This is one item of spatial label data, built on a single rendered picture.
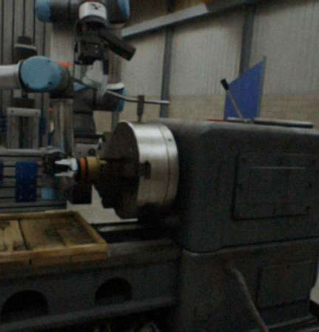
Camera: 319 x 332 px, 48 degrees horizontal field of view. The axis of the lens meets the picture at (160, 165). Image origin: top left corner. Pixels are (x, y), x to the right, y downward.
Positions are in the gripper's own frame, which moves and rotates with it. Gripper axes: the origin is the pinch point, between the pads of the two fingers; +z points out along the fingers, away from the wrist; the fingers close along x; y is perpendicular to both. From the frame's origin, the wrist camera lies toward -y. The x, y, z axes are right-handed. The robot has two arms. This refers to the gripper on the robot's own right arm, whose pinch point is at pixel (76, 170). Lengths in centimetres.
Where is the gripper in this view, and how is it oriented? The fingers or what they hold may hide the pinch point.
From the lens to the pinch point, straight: 107.1
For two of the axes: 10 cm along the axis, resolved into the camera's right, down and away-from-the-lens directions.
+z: 4.2, 1.4, -9.0
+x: 0.7, -9.9, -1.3
